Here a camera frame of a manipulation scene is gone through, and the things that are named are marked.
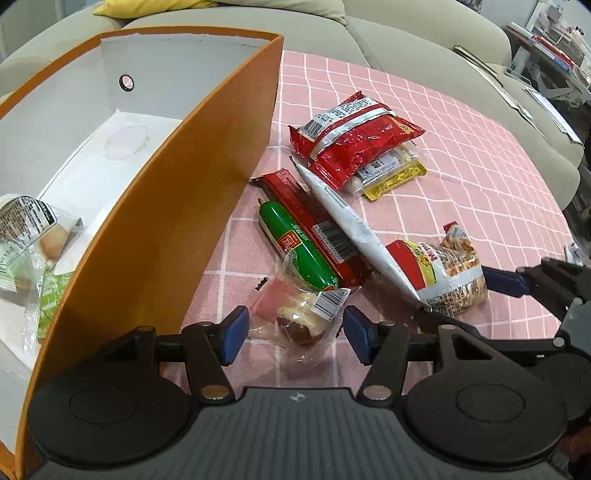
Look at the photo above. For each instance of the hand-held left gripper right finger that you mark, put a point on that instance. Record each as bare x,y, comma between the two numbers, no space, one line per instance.
356,333

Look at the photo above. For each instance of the grey-green pillow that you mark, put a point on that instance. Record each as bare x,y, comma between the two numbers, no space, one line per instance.
295,7

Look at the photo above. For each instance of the yellow snack packet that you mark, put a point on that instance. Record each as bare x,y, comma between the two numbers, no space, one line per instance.
393,180

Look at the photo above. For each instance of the clear bread packet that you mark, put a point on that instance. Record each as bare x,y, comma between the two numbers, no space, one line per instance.
27,226

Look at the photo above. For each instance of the clear pastry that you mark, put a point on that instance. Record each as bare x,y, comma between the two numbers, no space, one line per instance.
300,314

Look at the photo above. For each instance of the cluttered desk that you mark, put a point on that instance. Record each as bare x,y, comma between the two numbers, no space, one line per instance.
554,46

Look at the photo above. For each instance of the green sausage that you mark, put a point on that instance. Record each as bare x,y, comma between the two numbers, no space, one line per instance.
295,240

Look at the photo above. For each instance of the green printed clear packet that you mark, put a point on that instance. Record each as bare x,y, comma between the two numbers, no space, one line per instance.
51,295

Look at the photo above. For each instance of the long white snack packet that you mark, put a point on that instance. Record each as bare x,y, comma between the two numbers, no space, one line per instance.
351,221

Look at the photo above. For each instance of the orange cardboard box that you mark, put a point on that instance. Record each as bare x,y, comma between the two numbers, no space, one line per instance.
175,207

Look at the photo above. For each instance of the dark book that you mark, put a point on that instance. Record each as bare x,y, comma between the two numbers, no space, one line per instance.
473,55

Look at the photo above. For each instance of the pink checked tablecloth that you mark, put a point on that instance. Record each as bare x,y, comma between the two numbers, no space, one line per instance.
461,152

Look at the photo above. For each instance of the yellow pillow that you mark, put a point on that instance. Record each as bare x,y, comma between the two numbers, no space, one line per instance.
147,7

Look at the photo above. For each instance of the dark red bar packet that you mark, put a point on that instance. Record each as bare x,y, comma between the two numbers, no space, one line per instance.
295,194

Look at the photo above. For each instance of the grey-green sofa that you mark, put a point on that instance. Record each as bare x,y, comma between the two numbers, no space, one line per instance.
415,41

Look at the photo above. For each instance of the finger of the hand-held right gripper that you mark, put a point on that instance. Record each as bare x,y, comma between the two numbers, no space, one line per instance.
504,281
570,323

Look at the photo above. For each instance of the red yellow nut snack bag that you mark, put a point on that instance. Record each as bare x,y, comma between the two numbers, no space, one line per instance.
443,272

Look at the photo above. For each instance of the red snack packet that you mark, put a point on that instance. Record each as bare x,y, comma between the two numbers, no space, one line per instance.
351,143

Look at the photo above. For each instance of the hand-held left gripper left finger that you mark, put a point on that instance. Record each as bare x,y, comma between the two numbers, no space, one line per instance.
235,333

